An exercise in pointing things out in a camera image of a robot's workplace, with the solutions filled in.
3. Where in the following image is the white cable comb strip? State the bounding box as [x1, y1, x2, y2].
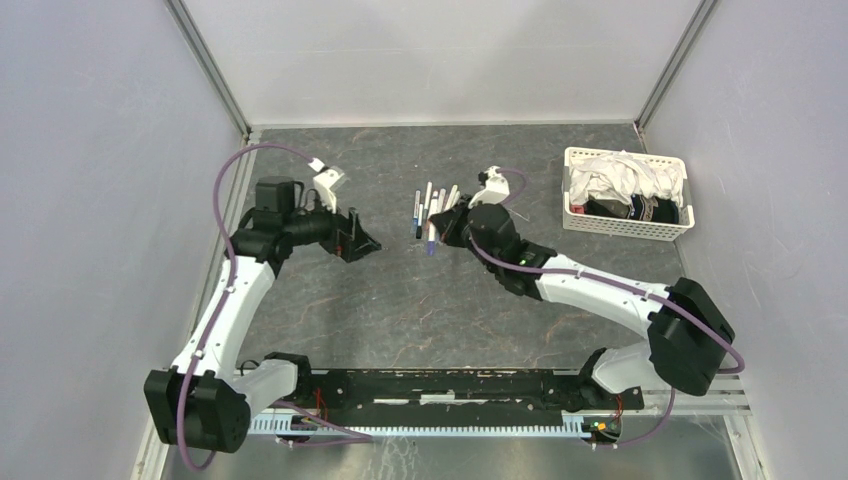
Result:
[247, 412, 591, 440]

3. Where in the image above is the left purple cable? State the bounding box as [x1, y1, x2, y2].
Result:
[174, 142, 372, 473]

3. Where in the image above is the white marker brown cap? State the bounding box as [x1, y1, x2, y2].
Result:
[423, 192, 439, 234]

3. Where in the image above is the white cloth in basket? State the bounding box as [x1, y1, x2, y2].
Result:
[569, 151, 687, 206]

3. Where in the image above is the white marker yellow cap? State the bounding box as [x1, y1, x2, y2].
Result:
[444, 184, 459, 211]

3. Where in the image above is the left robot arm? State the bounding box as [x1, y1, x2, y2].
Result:
[144, 169, 381, 460]

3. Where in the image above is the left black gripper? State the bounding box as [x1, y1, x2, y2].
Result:
[283, 189, 380, 263]

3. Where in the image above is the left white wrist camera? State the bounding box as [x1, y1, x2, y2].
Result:
[308, 157, 346, 213]

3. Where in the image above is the purple cable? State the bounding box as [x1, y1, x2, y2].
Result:
[174, 142, 372, 473]
[468, 168, 747, 449]

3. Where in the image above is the white marker purple cap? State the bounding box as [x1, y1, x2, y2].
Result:
[426, 212, 439, 256]

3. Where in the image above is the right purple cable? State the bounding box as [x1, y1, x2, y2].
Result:
[468, 168, 747, 449]

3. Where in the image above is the white marker upper left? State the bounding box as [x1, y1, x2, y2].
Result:
[421, 181, 433, 220]

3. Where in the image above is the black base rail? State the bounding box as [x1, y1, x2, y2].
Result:
[284, 369, 645, 428]

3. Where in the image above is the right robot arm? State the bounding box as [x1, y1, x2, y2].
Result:
[430, 200, 744, 408]

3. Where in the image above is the white marker blue cap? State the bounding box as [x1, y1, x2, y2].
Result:
[431, 188, 447, 215]

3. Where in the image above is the dark cloth in basket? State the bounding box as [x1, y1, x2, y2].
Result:
[583, 195, 680, 225]

